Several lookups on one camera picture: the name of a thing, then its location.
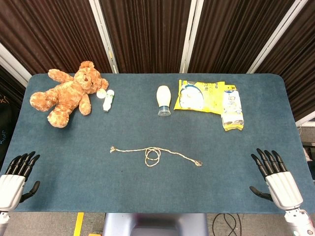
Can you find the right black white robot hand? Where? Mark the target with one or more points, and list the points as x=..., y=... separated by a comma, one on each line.
x=283, y=186

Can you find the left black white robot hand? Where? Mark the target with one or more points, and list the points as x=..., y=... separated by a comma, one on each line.
x=11, y=186

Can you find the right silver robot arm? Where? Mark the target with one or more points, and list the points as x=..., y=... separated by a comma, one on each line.
x=296, y=221

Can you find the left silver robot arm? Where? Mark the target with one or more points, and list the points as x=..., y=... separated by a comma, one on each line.
x=3, y=221

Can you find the grey box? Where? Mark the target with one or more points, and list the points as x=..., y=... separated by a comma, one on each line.
x=308, y=134

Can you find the black board with writing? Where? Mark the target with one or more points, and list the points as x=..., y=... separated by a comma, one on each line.
x=7, y=110

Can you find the yellow floor tape strip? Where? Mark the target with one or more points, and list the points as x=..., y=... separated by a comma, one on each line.
x=78, y=225

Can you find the white yellow snack pack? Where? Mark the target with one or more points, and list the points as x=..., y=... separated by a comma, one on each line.
x=232, y=108

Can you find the brown teddy bear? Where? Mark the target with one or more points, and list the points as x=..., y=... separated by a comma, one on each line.
x=66, y=93

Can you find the brown ribbed partition panel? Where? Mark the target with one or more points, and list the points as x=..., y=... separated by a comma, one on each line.
x=300, y=68
x=49, y=29
x=229, y=32
x=147, y=32

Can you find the blue felt table mat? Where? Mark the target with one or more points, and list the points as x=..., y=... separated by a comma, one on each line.
x=157, y=191

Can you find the yellow snack bag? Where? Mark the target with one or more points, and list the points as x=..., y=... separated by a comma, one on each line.
x=192, y=96

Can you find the round white yellow tag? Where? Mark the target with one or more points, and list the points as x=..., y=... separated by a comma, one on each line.
x=100, y=94

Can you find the small white green bottle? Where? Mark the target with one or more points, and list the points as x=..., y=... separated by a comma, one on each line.
x=108, y=100

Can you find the grey robot torso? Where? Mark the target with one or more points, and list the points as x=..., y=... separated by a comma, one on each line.
x=155, y=223

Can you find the white bottle clear cap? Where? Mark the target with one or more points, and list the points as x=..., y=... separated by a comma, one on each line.
x=163, y=96

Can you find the white partition post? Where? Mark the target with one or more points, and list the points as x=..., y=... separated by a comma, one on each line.
x=12, y=65
x=189, y=37
x=273, y=37
x=306, y=119
x=104, y=37

